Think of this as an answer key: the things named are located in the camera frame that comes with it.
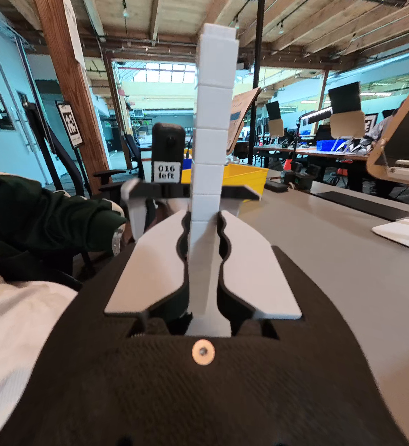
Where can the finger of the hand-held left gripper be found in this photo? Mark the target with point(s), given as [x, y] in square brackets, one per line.
[239, 193]
[136, 209]

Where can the black desk mat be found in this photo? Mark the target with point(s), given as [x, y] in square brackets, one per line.
[365, 205]

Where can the black light bar lamp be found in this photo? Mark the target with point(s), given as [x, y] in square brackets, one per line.
[317, 115]

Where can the black battery chargers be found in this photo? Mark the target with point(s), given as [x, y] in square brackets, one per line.
[302, 177]

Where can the yellow storage bin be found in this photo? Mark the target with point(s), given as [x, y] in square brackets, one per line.
[246, 176]

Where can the large cardboard panel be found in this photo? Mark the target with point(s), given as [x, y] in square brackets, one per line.
[241, 115]

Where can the person's left hand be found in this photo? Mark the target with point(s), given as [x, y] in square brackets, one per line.
[169, 208]

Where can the paper notice on beam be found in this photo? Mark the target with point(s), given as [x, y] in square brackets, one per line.
[72, 28]

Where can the grey wristwatch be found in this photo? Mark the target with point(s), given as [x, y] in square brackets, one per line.
[117, 240]

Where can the wooden background desk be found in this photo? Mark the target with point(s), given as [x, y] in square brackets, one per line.
[312, 153]

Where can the white segmented block bar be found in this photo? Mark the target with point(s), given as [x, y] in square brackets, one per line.
[211, 104]

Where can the black framed marker sign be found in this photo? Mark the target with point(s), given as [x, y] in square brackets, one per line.
[70, 125]

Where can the black pole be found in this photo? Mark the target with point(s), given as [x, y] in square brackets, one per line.
[256, 69]

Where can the grey desk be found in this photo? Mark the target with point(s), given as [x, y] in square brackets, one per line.
[330, 261]

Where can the black flat case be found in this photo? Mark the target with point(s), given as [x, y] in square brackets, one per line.
[276, 187]

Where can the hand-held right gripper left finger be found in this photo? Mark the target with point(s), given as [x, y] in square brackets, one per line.
[148, 271]

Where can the black floor sign frame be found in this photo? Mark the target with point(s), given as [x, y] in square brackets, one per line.
[39, 132]

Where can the white tablet stand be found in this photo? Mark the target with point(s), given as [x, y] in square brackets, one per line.
[399, 233]

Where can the black office chair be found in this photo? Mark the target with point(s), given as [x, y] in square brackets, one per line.
[133, 149]
[108, 172]

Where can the wooden post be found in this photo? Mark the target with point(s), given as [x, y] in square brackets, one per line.
[72, 87]

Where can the small cardboard panel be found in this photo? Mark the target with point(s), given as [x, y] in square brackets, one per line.
[276, 127]
[347, 123]

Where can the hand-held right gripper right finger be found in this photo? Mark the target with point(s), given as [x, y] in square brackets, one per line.
[260, 275]

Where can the background marker sign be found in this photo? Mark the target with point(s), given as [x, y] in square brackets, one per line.
[371, 123]

